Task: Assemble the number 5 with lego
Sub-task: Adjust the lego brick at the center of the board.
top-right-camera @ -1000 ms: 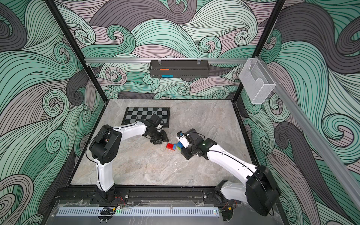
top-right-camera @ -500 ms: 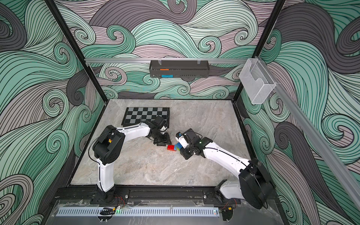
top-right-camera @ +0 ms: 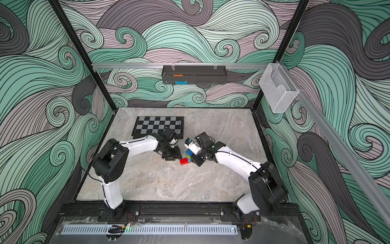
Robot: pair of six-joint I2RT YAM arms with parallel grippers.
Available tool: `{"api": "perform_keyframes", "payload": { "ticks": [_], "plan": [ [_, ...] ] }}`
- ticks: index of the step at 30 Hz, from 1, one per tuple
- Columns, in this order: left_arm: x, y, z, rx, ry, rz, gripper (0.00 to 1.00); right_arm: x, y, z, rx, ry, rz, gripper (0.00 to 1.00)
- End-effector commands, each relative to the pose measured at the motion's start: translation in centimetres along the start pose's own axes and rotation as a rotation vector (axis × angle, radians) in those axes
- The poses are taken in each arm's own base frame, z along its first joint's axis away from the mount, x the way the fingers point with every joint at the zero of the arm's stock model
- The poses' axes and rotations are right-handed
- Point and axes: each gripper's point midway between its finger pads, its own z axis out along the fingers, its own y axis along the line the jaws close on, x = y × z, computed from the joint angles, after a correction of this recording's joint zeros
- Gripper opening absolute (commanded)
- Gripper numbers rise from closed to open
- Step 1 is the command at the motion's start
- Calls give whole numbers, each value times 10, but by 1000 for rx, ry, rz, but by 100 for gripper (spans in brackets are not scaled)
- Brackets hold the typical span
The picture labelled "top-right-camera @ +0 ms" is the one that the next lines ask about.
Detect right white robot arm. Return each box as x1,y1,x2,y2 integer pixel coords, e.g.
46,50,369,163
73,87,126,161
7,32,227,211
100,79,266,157
184,132,287,218

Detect red lego brick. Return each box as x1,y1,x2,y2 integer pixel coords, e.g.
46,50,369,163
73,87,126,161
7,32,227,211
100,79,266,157
180,158,191,165

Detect white perforated cable duct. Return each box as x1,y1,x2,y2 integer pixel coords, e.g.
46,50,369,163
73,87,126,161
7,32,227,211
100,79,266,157
60,224,238,236

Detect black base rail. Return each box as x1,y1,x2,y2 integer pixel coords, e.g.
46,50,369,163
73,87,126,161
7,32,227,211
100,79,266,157
59,200,303,223

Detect black wall shelf tray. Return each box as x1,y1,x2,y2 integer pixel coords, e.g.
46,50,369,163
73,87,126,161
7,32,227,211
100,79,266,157
161,66,228,85

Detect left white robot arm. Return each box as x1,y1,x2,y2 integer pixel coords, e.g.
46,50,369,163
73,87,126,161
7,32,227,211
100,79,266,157
92,133,182,215

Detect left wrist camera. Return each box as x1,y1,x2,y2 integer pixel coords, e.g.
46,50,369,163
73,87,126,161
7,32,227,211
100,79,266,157
163,128,178,145

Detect aluminium wall rail right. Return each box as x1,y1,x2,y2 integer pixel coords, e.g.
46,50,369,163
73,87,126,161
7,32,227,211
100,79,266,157
278,60,390,228

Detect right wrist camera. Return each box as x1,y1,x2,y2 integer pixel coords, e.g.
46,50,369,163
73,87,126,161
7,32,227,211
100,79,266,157
184,138,201,154

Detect black grey chessboard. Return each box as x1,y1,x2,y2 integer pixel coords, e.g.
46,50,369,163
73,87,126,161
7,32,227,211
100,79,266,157
132,116,184,139

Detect aluminium wall rail back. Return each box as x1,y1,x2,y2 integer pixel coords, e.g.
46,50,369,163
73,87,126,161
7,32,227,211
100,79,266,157
91,62,270,70

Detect aluminium wall rail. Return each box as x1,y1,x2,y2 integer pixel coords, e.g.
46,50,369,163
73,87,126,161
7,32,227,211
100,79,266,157
91,62,270,70
278,60,390,228

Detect clear plastic wall holder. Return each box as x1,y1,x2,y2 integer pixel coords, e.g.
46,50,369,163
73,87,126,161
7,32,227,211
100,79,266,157
259,63,299,113

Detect dark blue lego brick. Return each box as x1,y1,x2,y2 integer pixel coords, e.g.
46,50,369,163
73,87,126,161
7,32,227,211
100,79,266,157
185,149,194,158

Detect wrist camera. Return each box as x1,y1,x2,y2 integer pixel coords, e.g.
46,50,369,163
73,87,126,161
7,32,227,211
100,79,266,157
163,128,178,145
184,138,201,154

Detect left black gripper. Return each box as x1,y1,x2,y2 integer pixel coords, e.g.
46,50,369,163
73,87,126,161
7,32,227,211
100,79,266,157
160,144,183,161

